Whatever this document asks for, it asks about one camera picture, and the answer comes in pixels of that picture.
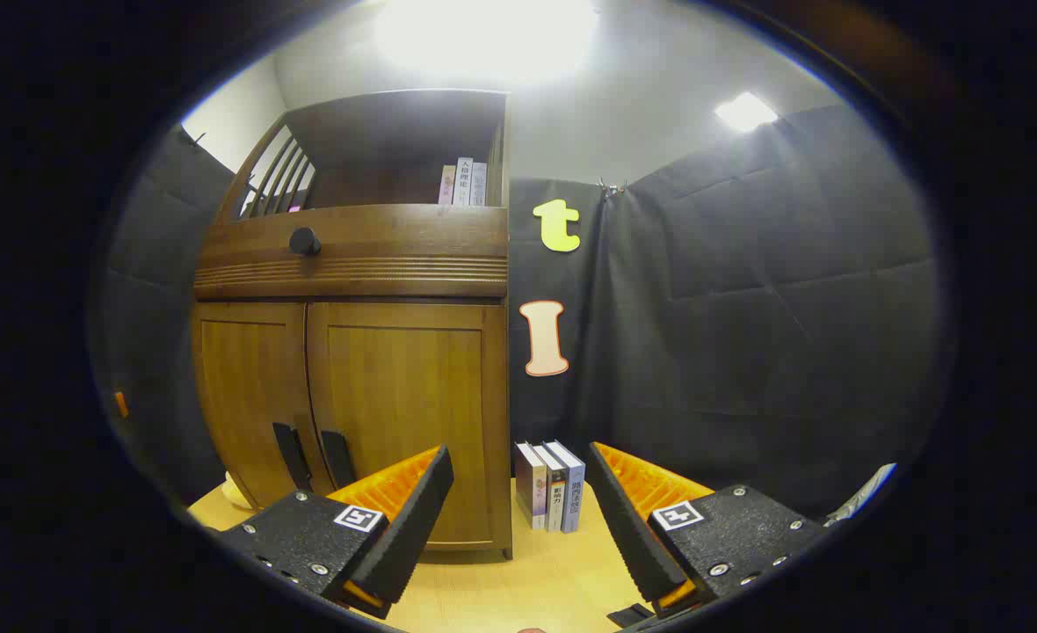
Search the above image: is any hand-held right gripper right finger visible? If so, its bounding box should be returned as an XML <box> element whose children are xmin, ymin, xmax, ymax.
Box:
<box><xmin>587</xmin><ymin>441</ymin><xmax>836</xmax><ymax>616</ymax></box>

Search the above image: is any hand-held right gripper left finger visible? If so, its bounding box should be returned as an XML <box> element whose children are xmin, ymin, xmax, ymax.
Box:
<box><xmin>218</xmin><ymin>444</ymin><xmax>456</xmax><ymax>621</ymax></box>

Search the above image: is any wooden double-door shoe cabinet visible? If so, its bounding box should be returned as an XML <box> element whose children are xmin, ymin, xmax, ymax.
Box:
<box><xmin>192</xmin><ymin>88</ymin><xmax>513</xmax><ymax>561</ymax></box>

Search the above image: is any wooden cabinet drawer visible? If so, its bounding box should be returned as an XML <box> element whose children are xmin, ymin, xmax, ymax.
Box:
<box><xmin>193</xmin><ymin>204</ymin><xmax>509</xmax><ymax>300</ymax></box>

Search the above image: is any blue grey book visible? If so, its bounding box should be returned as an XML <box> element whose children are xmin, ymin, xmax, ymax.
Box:
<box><xmin>547</xmin><ymin>440</ymin><xmax>586</xmax><ymax>534</ymax></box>

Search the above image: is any white purple book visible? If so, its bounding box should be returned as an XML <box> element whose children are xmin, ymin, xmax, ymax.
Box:
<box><xmin>515</xmin><ymin>442</ymin><xmax>548</xmax><ymax>530</ymax></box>

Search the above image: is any white garment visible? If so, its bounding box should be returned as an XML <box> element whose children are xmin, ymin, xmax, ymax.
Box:
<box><xmin>835</xmin><ymin>464</ymin><xmax>897</xmax><ymax>524</ymax></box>

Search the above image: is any black backdrop cloth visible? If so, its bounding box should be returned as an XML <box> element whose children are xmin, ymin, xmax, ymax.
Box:
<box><xmin>101</xmin><ymin>105</ymin><xmax>941</xmax><ymax>520</ymax></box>

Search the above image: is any small ceiling light panel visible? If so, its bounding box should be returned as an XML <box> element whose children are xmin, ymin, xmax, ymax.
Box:
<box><xmin>715</xmin><ymin>92</ymin><xmax>779</xmax><ymax>133</ymax></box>

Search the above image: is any black door handle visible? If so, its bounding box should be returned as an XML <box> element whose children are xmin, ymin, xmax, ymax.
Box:
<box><xmin>273</xmin><ymin>423</ymin><xmax>314</xmax><ymax>492</ymax></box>
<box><xmin>321</xmin><ymin>430</ymin><xmax>358</xmax><ymax>490</ymax></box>

